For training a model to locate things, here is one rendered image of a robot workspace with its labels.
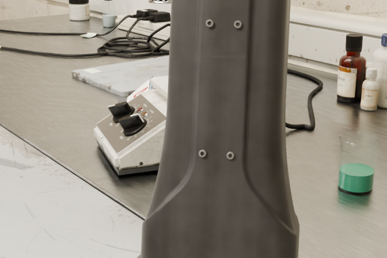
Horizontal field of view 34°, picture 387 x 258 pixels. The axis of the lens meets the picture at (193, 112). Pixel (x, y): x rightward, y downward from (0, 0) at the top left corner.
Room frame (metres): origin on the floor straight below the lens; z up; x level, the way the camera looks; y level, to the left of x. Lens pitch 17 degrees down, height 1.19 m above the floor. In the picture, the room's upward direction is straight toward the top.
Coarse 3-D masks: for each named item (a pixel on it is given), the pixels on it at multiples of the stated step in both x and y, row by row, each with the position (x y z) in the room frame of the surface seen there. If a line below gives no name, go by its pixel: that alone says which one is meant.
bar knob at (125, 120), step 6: (132, 114) 0.73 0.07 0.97; (138, 114) 0.72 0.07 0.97; (120, 120) 0.73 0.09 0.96; (126, 120) 0.72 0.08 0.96; (132, 120) 0.72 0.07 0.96; (138, 120) 0.72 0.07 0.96; (144, 120) 0.73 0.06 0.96; (126, 126) 0.73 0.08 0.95; (132, 126) 0.72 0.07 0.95; (138, 126) 0.72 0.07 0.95; (144, 126) 0.72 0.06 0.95; (126, 132) 0.72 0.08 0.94; (132, 132) 0.71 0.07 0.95
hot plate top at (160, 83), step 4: (164, 76) 0.83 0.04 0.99; (152, 80) 0.81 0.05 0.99; (156, 80) 0.81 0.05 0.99; (160, 80) 0.81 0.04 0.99; (164, 80) 0.81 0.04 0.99; (152, 84) 0.81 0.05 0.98; (156, 84) 0.79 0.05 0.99; (160, 84) 0.79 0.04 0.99; (164, 84) 0.79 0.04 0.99; (156, 88) 0.79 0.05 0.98; (160, 88) 0.77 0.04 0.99; (164, 88) 0.77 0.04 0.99; (160, 92) 0.78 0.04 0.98; (164, 92) 0.76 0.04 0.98
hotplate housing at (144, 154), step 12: (144, 96) 0.81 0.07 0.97; (156, 96) 0.79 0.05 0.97; (96, 132) 0.78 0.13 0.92; (156, 132) 0.70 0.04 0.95; (108, 144) 0.73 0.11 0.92; (132, 144) 0.69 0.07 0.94; (144, 144) 0.69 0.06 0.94; (156, 144) 0.70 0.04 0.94; (108, 156) 0.72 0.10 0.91; (120, 156) 0.69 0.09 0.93; (132, 156) 0.69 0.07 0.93; (144, 156) 0.69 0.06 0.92; (156, 156) 0.70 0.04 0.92; (120, 168) 0.69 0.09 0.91; (132, 168) 0.69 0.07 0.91; (144, 168) 0.70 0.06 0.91; (156, 168) 0.70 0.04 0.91
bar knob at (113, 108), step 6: (126, 102) 0.77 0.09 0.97; (108, 108) 0.78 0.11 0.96; (114, 108) 0.78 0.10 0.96; (120, 108) 0.77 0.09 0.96; (126, 108) 0.77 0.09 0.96; (132, 108) 0.78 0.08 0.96; (114, 114) 0.78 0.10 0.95; (120, 114) 0.78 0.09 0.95; (126, 114) 0.77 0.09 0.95; (114, 120) 0.77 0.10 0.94
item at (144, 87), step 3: (147, 81) 1.01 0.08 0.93; (144, 84) 1.01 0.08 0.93; (147, 84) 0.99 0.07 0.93; (141, 87) 1.01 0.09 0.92; (144, 87) 0.99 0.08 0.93; (147, 87) 0.97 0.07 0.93; (135, 90) 1.02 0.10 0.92; (138, 90) 1.00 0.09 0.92; (141, 90) 0.99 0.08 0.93; (144, 90) 0.97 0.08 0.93; (132, 93) 1.02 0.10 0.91; (135, 93) 1.00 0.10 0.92; (138, 93) 0.98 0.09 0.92; (132, 96) 1.00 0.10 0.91; (135, 96) 0.98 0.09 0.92; (129, 99) 1.00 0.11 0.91
